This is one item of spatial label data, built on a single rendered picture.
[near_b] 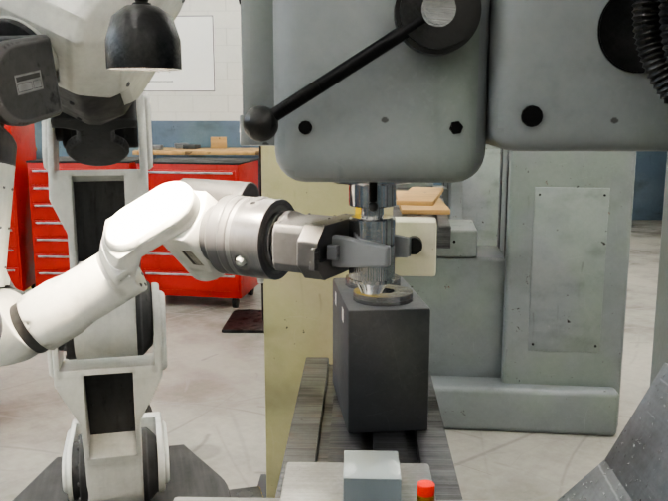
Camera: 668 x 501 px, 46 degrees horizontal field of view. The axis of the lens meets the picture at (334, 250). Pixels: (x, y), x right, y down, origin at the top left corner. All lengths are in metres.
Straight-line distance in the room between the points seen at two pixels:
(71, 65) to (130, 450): 0.78
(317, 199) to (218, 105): 7.46
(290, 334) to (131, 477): 1.16
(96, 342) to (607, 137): 0.95
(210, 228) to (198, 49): 9.18
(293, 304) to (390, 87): 1.95
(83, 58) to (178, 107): 9.02
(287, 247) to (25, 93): 0.37
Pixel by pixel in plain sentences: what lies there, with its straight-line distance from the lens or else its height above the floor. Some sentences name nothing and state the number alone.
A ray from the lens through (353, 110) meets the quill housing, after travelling 0.69.
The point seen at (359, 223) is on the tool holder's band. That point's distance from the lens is 0.78.
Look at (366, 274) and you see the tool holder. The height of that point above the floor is 1.21.
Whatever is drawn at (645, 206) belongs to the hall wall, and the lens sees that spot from 10.46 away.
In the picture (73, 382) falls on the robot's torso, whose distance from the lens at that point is 1.45.
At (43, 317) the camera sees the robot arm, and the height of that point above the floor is 1.15.
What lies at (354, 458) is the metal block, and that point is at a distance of 0.78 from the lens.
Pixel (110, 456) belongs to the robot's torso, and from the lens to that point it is 1.56.
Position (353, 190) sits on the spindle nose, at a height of 1.30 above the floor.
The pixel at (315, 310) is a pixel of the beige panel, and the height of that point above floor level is 0.72.
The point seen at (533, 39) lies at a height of 1.43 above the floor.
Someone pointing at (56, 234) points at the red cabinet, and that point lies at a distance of 5.86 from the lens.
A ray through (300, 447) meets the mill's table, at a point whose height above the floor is 0.91.
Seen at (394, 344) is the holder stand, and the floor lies 1.04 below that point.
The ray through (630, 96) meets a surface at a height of 1.39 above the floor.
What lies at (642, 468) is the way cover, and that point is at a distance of 1.01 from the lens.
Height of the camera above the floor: 1.38
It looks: 10 degrees down
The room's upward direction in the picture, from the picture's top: straight up
